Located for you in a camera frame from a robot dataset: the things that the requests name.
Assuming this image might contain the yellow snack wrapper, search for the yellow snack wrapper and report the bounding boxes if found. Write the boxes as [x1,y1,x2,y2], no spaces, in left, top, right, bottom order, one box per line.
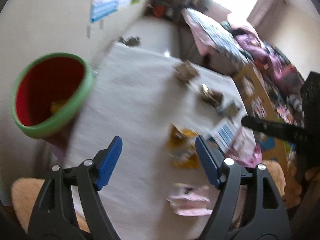
[167,124,200,170]

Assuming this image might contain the brown gold cigarette pack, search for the brown gold cigarette pack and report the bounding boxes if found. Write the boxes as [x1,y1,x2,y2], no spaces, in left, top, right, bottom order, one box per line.
[200,84,223,107]

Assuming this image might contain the silver brown wrapper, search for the silver brown wrapper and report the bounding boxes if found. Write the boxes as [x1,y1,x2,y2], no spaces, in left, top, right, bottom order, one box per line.
[174,61,200,85]

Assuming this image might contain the orange plush cushion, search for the orange plush cushion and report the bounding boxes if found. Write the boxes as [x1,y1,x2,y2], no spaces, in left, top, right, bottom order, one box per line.
[11,178,90,233]

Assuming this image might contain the pink plastic bag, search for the pink plastic bag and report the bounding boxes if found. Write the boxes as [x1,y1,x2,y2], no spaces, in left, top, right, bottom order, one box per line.
[225,128,262,168]

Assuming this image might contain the pink paper wrapper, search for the pink paper wrapper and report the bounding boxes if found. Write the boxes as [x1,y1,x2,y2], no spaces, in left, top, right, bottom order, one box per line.
[167,183,212,217]

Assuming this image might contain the blue white milk carton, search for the blue white milk carton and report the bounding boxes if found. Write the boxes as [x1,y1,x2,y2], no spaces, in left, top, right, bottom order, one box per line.
[207,118,238,154]

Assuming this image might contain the silver foil wrapper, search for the silver foil wrapper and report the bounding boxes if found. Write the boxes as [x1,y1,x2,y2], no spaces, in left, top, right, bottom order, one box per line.
[216,101,241,118]

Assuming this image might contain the wooden toy rack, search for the wooden toy rack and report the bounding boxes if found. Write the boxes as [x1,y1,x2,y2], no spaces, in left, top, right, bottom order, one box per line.
[233,64,291,173]

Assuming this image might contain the red bin green rim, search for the red bin green rim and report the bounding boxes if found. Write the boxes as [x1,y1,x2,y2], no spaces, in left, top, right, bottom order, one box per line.
[10,52,94,139]

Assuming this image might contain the bed with plaid blanket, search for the bed with plaid blanket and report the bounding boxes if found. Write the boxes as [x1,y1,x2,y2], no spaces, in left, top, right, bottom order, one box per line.
[182,8,304,121]

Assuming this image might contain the pair of grey shoes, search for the pair of grey shoes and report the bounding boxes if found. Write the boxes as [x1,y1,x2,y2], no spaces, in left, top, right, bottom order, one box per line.
[118,36,140,47]

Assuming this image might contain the red bucket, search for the red bucket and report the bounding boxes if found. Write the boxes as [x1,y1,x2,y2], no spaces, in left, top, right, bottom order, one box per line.
[153,4,166,18]

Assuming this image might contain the dark shelf unit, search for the dark shelf unit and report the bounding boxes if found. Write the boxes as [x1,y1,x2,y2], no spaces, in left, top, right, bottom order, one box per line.
[147,0,190,21]

